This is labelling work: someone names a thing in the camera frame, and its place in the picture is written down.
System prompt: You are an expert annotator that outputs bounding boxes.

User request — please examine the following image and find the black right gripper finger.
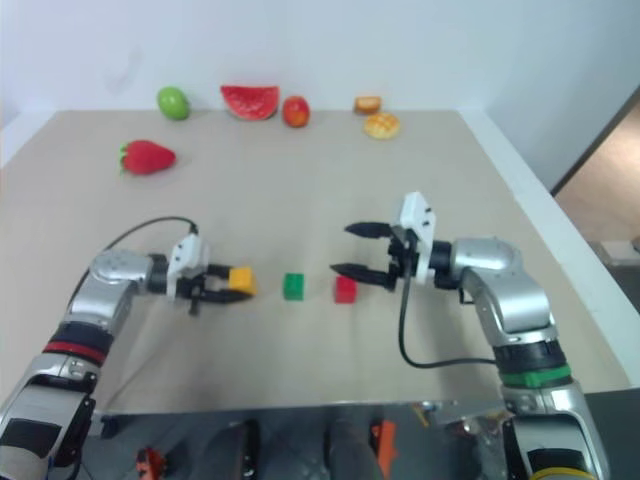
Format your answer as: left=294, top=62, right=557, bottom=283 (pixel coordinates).
left=343, top=221, right=396, bottom=240
left=330, top=261, right=391, bottom=288

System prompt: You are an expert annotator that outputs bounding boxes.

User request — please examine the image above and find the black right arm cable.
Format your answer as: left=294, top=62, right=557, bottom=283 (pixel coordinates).
left=398, top=239, right=497, bottom=370

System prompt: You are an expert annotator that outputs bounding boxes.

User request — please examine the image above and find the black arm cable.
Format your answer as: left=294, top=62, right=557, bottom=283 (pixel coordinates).
left=100, top=216, right=200, bottom=252
left=398, top=239, right=497, bottom=370

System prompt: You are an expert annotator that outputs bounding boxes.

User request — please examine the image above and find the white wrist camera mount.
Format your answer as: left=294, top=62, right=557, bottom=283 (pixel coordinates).
left=165, top=234, right=211, bottom=304
left=398, top=191, right=439, bottom=286

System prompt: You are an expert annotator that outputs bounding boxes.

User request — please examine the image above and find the green toy apple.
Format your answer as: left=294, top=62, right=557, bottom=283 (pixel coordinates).
left=157, top=86, right=192, bottom=121

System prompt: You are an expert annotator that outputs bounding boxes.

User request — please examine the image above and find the red toy apple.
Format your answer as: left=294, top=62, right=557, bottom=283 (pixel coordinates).
left=282, top=95, right=311, bottom=128

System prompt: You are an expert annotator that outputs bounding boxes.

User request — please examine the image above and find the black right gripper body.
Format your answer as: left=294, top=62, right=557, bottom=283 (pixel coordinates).
left=385, top=225, right=420, bottom=292

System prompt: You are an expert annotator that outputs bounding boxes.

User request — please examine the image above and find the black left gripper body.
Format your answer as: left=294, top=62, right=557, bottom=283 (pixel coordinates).
left=175, top=272, right=210, bottom=317

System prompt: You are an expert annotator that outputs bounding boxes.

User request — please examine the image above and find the toy watermelon slice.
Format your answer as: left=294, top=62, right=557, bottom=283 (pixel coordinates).
left=220, top=84, right=281, bottom=122

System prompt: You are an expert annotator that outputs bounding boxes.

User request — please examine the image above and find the round yellow toy bun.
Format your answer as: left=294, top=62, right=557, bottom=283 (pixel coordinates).
left=363, top=112, right=403, bottom=140

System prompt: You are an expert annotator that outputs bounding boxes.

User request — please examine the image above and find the red toy strawberry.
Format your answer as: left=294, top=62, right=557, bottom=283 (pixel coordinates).
left=118, top=139, right=177, bottom=177

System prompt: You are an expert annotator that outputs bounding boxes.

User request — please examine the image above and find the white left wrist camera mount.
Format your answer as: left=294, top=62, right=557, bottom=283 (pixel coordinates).
left=165, top=234, right=211, bottom=304

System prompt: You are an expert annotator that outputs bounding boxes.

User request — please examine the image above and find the dark rounded shape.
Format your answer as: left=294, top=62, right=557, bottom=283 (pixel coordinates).
left=325, top=415, right=382, bottom=480

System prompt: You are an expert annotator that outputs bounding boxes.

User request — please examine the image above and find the orange clamp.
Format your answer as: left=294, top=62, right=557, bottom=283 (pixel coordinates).
left=369, top=420, right=399, bottom=461
left=135, top=447, right=169, bottom=477

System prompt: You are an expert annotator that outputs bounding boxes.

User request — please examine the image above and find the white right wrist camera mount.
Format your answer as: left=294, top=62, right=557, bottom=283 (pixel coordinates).
left=398, top=191, right=439, bottom=286

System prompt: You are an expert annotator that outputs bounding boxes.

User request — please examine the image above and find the green cube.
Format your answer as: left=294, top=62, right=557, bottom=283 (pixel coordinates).
left=282, top=272, right=306, bottom=302

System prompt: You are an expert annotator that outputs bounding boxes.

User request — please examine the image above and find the red cube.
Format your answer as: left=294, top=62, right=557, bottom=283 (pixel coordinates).
left=333, top=275, right=358, bottom=305

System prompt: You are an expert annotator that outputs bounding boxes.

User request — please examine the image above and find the yellow cube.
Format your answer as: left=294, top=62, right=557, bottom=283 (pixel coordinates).
left=227, top=267, right=260, bottom=297

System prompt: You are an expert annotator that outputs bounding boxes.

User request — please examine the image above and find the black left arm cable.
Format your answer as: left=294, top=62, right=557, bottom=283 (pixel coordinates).
left=100, top=216, right=200, bottom=252

